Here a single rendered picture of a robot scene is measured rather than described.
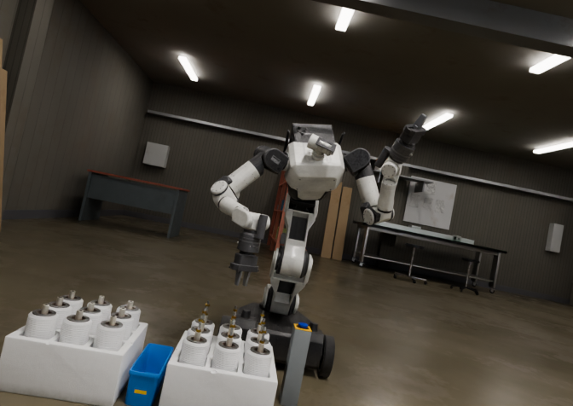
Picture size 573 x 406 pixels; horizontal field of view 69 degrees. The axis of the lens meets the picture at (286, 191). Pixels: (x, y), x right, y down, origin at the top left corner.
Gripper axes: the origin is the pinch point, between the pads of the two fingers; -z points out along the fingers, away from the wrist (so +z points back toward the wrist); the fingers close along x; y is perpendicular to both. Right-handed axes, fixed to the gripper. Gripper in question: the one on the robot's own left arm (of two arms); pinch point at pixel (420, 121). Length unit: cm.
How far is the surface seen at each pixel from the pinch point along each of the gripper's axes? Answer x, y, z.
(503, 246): -852, 26, 387
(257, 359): 72, -28, 80
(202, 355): 86, -15, 86
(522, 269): -875, -34, 411
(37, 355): 130, 14, 98
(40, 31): 5, 453, 175
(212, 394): 88, -28, 91
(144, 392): 104, -12, 101
